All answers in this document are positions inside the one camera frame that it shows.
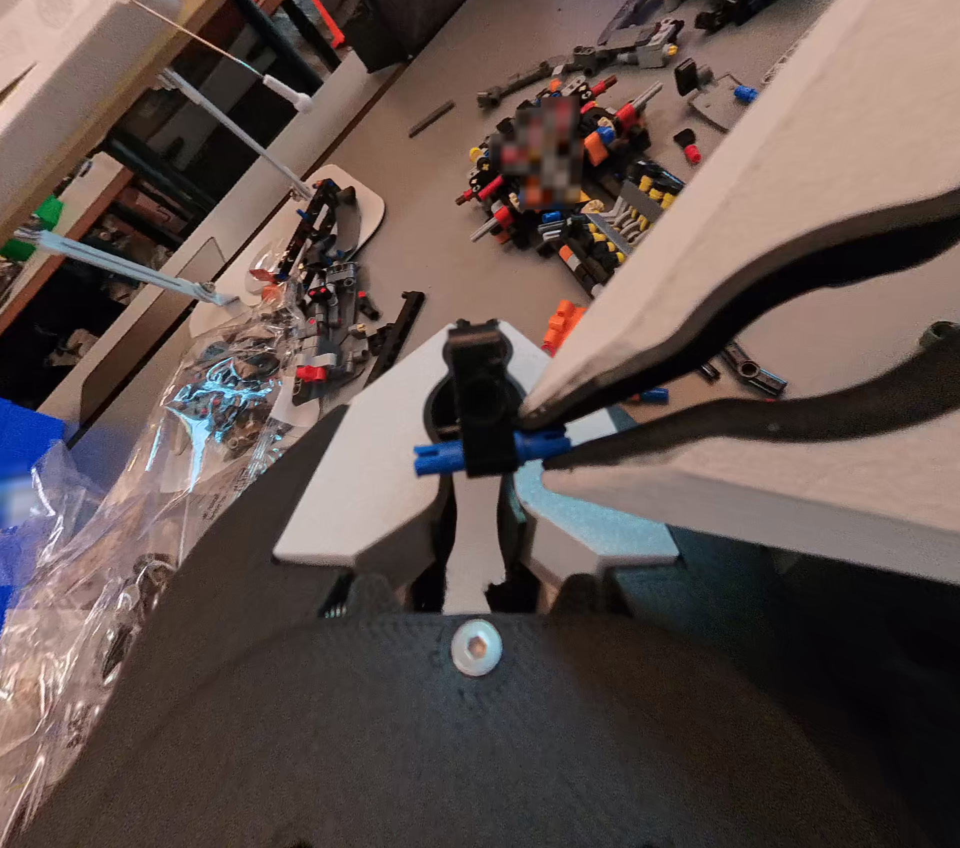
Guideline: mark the grey lego subassembly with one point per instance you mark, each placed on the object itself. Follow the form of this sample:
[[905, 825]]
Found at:
[[330, 308]]

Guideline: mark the blue lego pin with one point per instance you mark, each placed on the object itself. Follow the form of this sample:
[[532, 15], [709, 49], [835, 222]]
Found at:
[[435, 460], [652, 395]]

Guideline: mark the grey lego steering assembly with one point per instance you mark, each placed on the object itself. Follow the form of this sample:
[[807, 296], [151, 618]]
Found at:
[[645, 42]]

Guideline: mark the dark grey lego axle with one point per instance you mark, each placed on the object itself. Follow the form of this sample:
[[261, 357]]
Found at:
[[432, 119]]

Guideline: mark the clear bags of lego parts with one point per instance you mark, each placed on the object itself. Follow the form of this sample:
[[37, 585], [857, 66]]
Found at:
[[90, 548]]

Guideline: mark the white book stand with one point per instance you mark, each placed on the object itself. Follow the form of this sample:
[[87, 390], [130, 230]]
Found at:
[[75, 61]]

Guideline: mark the black lego block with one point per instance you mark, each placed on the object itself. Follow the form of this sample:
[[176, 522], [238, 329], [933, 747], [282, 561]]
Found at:
[[688, 77]]

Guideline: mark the grey lego panel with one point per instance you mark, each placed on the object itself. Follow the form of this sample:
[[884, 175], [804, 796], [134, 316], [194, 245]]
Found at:
[[720, 106]]

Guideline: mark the black lego connector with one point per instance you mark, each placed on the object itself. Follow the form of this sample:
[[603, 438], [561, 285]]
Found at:
[[480, 413]]

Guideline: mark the black red lego piece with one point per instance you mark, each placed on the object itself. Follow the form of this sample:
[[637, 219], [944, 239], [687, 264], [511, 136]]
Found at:
[[684, 140]]

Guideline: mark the blue storage bin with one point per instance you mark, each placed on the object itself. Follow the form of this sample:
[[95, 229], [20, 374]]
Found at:
[[30, 436]]

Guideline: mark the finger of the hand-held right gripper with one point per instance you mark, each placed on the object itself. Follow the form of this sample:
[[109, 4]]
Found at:
[[787, 488], [787, 188]]

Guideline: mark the dark blue lego panel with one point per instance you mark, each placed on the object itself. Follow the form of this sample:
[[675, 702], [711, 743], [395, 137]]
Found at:
[[637, 8]]

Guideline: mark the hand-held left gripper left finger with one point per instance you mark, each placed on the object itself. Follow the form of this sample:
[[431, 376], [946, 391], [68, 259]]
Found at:
[[360, 481]]

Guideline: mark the long black lego beam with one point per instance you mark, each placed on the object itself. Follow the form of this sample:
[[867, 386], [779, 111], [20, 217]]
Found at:
[[397, 334]]

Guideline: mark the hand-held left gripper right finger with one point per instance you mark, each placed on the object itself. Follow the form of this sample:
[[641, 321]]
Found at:
[[592, 526]]

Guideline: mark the orange lego piece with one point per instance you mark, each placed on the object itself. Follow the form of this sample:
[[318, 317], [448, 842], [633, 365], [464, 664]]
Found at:
[[562, 327]]

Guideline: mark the black curved lego subframe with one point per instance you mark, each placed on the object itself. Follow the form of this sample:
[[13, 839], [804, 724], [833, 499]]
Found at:
[[319, 211]]

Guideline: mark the dark grey lego driveshaft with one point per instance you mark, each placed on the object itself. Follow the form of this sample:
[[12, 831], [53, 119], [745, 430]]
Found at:
[[517, 85]]

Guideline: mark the multicolour lego chassis assembly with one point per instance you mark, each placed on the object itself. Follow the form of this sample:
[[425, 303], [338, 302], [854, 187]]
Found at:
[[600, 256]]

